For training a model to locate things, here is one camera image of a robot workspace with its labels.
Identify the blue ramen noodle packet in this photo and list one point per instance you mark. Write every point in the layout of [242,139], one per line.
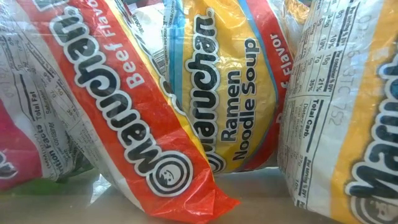
[236,93]

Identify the green ramen noodle packet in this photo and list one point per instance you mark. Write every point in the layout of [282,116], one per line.
[18,149]

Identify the yellow ramen noodle packet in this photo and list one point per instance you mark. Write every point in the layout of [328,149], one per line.
[342,124]

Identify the clear plastic bin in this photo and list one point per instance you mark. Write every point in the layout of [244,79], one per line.
[264,199]

